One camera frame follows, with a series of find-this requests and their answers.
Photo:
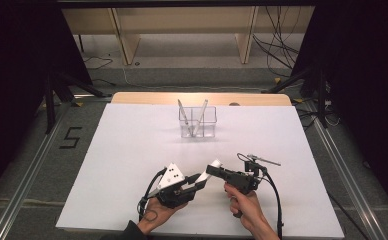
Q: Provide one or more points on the short white stick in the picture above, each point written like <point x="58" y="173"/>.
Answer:
<point x="217" y="163"/>

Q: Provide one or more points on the white foam board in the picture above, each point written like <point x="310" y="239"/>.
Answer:
<point x="115" y="150"/>

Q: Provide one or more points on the long aluminium floor rail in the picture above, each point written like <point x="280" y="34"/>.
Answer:
<point x="348" y="180"/>
<point x="25" y="186"/>

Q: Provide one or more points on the clear plastic pen organizer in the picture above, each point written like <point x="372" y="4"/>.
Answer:
<point x="212" y="123"/>

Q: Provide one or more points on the black metal stand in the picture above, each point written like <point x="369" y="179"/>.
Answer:
<point x="321" y="100"/>
<point x="50" y="110"/>

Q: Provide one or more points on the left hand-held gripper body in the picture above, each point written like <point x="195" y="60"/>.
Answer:
<point x="172" y="196"/>

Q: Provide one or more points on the light wooden table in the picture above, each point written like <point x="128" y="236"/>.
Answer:
<point x="148" y="99"/>

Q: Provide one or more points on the light wooden bench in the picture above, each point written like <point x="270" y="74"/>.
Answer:
<point x="182" y="20"/>

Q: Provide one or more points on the yellow tape piece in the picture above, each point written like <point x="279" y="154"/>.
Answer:
<point x="277" y="80"/>
<point x="78" y="104"/>
<point x="298" y="100"/>

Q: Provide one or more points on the clear silver pen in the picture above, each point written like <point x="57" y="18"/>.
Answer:
<point x="183" y="111"/>

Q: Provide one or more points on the white pen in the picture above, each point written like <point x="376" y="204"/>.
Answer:
<point x="202" y="110"/>

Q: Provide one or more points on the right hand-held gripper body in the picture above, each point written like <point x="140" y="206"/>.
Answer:
<point x="242" y="180"/>

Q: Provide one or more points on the short aluminium rail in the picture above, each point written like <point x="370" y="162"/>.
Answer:
<point x="92" y="96"/>

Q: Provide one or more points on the person's right hand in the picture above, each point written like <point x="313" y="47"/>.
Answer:
<point x="247" y="208"/>

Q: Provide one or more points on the person's left hand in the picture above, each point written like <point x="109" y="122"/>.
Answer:
<point x="158" y="215"/>

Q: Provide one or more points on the black curtain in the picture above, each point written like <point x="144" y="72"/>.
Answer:
<point x="8" y="83"/>
<point x="375" y="83"/>

